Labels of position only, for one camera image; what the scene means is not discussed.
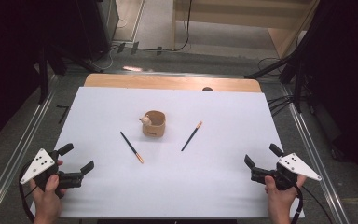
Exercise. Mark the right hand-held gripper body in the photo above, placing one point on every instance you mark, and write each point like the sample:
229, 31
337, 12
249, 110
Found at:
295, 165

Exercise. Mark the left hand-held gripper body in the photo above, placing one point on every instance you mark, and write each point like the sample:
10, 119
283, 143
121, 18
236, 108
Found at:
38, 165

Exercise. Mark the black chopstick orange end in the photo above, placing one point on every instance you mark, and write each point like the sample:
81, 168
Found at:
132, 147
191, 136

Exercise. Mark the wooden cup with animal figurine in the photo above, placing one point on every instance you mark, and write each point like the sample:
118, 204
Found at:
154, 129

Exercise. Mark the person's left hand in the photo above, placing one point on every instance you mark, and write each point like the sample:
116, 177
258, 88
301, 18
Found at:
46, 205

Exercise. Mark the person's right hand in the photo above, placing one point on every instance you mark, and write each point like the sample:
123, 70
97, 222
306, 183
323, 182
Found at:
281, 203

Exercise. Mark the white table cover sheet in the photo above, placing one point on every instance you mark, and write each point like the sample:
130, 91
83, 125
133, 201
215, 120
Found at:
199, 186

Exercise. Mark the black metal stand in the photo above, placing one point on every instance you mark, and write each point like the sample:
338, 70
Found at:
43, 77
298, 87

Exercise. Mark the dark curtain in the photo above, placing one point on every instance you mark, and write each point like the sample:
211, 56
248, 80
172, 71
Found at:
9, 62
348, 77

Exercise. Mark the wooden table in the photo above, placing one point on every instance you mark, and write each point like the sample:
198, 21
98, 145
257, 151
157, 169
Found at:
167, 82

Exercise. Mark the black cabinet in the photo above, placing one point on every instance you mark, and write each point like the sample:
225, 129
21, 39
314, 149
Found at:
96, 28

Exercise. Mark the light wooden furniture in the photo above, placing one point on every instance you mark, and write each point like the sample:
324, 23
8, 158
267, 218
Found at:
230, 17

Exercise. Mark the aluminium floor rail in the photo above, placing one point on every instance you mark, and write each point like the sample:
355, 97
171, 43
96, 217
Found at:
15, 161
309, 140

